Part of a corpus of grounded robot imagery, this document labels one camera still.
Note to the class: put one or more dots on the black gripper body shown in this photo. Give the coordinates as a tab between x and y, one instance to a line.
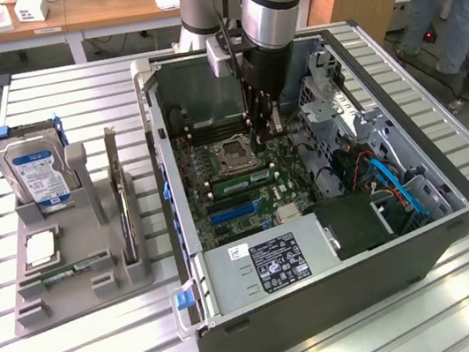
266	68

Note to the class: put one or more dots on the green RAM stick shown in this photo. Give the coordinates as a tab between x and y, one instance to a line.
236	184
75	269

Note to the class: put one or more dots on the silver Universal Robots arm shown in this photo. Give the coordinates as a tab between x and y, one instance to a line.
273	0

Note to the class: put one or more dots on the black RAM slot bank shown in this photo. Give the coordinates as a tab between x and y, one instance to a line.
210	195
218	130

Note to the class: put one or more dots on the metal CPU socket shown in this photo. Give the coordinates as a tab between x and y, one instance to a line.
233	154

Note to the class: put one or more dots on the green motherboard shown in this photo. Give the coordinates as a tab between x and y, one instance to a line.
279	164

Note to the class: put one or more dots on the grey metal disk bay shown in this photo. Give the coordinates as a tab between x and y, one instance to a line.
328	118

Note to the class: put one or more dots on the small silver heatsink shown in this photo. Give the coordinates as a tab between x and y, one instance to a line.
289	213

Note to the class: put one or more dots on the blue expansion slot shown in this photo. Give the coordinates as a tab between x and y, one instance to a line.
232	215

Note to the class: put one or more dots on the black fan shroud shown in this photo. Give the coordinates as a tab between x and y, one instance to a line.
349	225

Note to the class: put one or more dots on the white machine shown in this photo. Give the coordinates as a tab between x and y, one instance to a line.
400	11

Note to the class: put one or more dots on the black adaptor red light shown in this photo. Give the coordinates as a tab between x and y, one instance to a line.
429	35

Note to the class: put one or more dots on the grey power supply unit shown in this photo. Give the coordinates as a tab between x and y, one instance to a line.
229	284

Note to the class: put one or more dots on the graphics card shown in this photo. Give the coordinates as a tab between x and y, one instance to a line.
126	229

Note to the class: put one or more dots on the blue case latch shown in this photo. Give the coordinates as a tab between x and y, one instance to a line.
183	301

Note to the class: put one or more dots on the black open PC case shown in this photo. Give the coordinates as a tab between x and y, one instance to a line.
327	313

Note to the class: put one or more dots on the grey parts rack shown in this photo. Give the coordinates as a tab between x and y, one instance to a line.
79	236

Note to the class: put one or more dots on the hard disk with blue carrier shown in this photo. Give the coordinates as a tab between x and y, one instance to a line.
37	171

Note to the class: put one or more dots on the white box black print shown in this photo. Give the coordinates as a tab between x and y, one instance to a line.
32	9

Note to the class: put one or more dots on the silver CPU chip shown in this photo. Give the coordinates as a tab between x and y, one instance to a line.
41	251

